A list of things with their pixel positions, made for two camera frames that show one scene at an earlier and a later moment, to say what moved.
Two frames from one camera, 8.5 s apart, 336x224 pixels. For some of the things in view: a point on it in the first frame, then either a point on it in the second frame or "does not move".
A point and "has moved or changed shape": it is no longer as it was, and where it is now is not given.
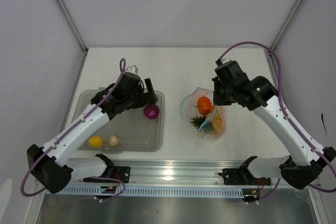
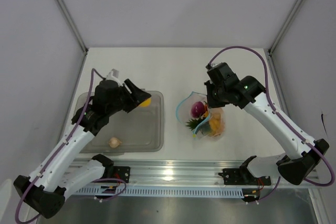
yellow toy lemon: (95, 141) has moved or changed shape
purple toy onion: (151, 111) to (197, 108)
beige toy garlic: (113, 140) does not move
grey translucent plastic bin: (130, 129) does not move
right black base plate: (242, 176) does not move
